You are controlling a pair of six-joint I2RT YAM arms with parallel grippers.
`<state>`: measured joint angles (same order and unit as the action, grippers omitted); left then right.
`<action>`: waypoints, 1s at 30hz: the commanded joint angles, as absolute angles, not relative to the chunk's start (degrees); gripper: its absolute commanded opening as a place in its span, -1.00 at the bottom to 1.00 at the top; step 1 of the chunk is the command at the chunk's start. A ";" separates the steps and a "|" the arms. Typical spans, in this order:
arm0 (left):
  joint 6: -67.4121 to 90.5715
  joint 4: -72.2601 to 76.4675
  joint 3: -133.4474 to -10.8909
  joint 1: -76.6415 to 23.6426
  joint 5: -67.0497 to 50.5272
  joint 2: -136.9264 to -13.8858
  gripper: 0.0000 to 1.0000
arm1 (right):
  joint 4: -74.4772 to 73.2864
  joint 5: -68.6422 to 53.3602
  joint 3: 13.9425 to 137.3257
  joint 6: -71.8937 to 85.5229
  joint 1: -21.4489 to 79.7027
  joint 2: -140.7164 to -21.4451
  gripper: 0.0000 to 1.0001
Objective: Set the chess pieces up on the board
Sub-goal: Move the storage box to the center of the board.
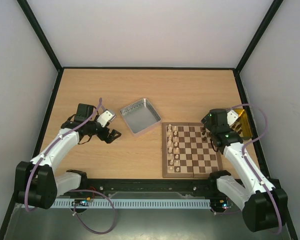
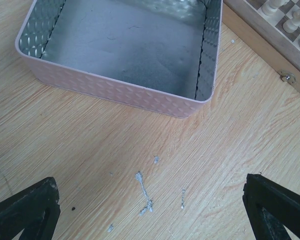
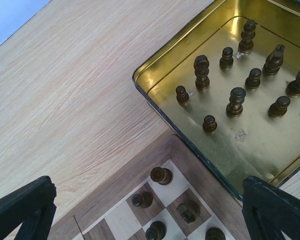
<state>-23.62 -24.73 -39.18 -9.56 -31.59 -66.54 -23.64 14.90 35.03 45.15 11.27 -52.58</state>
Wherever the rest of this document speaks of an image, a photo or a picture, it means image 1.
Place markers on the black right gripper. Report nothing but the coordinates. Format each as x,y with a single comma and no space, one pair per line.
207,119

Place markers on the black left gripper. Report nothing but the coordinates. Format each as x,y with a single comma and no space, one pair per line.
109,140

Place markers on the gold green metal tin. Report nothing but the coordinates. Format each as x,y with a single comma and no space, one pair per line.
242,125

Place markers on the wooden chess board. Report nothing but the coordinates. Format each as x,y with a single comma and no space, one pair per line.
187,151

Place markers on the silver metal tin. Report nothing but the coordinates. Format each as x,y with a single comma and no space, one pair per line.
140,117

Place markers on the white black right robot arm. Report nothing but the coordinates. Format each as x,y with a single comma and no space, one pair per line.
263,206

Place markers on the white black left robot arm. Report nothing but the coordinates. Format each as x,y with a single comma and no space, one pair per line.
35,184

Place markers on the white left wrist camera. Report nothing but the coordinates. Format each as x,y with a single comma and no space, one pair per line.
106,117

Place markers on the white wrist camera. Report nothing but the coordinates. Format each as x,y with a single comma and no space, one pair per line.
232,117
106,117

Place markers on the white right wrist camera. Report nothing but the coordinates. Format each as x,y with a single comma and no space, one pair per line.
232,117

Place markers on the black cage frame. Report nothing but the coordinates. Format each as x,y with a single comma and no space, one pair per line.
29,14

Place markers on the black metal base rail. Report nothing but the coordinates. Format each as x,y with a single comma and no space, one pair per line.
193,187

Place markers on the light blue slotted cable duct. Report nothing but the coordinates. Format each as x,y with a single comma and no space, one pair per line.
63,203

